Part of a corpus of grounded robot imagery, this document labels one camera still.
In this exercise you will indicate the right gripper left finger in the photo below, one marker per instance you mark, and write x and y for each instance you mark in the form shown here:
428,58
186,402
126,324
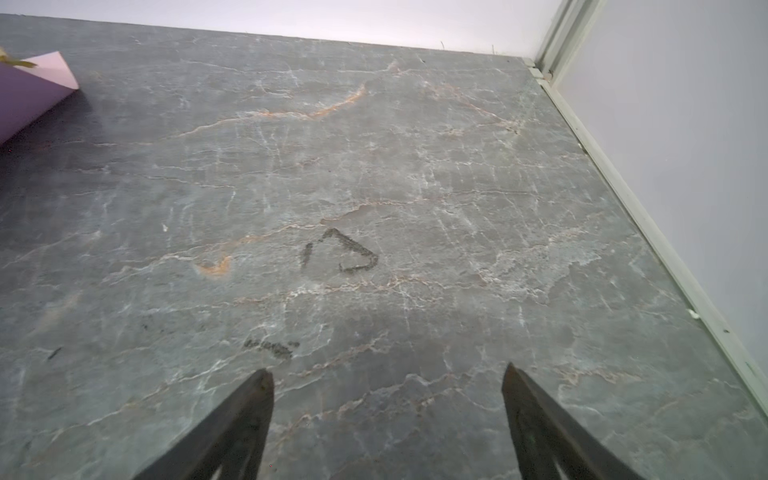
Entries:
228,443

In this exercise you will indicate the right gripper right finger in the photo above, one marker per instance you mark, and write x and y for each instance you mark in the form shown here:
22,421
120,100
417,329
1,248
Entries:
549,443

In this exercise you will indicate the pink purple wrapping paper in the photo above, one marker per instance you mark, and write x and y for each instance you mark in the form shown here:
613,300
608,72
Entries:
31,87

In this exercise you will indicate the aluminium frame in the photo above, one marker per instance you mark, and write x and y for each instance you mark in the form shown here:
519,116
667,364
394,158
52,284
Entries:
669,99

